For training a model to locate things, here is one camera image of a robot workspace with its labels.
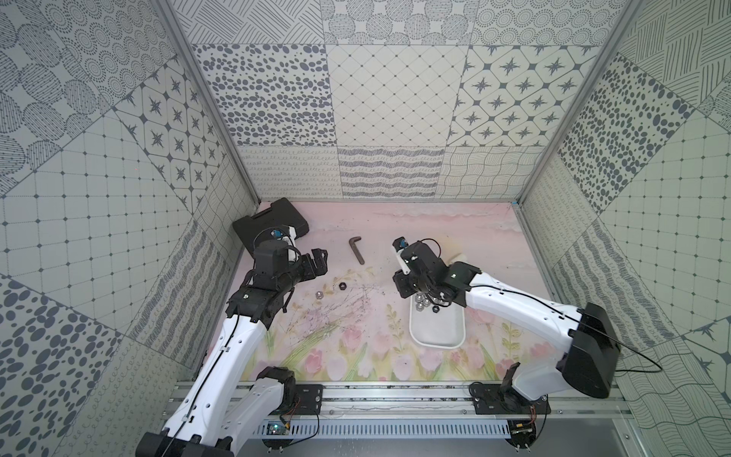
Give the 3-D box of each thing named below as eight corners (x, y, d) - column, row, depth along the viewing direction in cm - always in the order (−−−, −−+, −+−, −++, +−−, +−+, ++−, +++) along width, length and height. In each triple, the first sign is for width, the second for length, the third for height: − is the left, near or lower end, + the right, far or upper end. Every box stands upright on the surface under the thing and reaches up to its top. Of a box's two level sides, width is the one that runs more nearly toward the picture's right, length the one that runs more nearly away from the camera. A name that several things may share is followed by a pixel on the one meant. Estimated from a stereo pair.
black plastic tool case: (255, 262, 102) (250, 254, 99) (234, 230, 112) (229, 222, 108) (311, 229, 112) (309, 222, 109) (288, 203, 122) (285, 195, 118)
